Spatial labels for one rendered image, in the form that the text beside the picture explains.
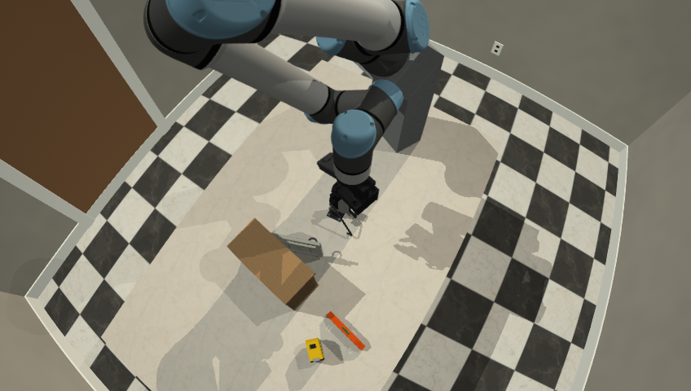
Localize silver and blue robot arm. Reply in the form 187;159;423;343
143;0;430;185

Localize orange spirit level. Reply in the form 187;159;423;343
327;311;366;350

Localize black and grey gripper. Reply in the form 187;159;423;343
329;176;379;218

